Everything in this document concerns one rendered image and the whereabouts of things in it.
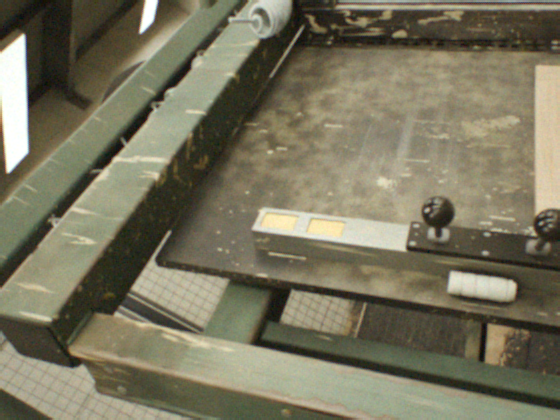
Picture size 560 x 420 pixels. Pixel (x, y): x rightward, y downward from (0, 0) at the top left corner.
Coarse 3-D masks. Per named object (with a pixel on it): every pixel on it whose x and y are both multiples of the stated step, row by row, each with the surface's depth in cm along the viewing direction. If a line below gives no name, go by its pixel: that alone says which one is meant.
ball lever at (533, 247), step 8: (552, 208) 59; (536, 216) 59; (544, 216) 58; (552, 216) 58; (536, 224) 59; (544, 224) 58; (552, 224) 58; (536, 232) 59; (544, 232) 58; (552, 232) 58; (544, 240) 59; (552, 240) 58; (528, 248) 68; (536, 248) 67; (544, 248) 68
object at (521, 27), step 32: (320, 0) 127; (352, 0) 129; (384, 0) 126; (416, 0) 124; (448, 0) 122; (480, 0) 120; (512, 0) 117; (544, 0) 115; (320, 32) 132; (352, 32) 129; (384, 32) 127; (416, 32) 124; (448, 32) 122; (480, 32) 120; (512, 32) 118; (544, 32) 116
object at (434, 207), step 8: (432, 200) 62; (440, 200) 62; (448, 200) 62; (424, 208) 63; (432, 208) 62; (440, 208) 61; (448, 208) 61; (424, 216) 63; (432, 216) 62; (440, 216) 61; (448, 216) 62; (432, 224) 62; (440, 224) 62; (448, 224) 62; (432, 232) 72; (440, 232) 69; (448, 232) 72; (432, 240) 72; (440, 240) 72
